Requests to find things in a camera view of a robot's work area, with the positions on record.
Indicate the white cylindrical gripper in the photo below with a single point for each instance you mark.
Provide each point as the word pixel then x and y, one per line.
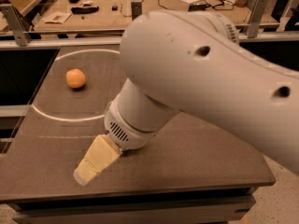
pixel 124 131

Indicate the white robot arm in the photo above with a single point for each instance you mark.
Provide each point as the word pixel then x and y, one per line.
pixel 191 62

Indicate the orange fruit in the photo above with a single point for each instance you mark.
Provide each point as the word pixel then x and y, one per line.
pixel 75 78

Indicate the black stapler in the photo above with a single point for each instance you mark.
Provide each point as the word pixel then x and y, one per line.
pixel 84 10

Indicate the white paper sheet left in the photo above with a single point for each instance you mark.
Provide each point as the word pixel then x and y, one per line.
pixel 57 18

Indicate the wooden back desk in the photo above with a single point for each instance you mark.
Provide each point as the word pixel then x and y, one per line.
pixel 105 18

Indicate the left metal bracket post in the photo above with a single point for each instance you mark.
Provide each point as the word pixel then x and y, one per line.
pixel 14 22

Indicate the middle metal bracket post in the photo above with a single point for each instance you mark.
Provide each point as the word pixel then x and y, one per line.
pixel 136 9

